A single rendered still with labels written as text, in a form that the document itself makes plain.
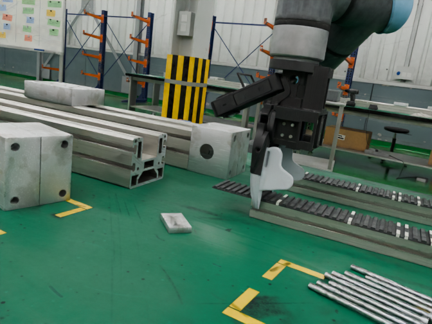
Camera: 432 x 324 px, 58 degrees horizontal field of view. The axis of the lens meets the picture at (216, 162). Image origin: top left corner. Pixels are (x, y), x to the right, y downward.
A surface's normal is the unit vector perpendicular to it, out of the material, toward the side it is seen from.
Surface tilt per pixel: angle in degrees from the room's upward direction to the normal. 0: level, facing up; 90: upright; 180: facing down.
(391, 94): 90
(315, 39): 90
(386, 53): 90
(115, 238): 0
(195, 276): 0
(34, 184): 90
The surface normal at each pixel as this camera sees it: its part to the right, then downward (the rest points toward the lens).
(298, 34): -0.25, 0.18
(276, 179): -0.40, -0.03
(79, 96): 0.89, 0.21
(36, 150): 0.75, 0.24
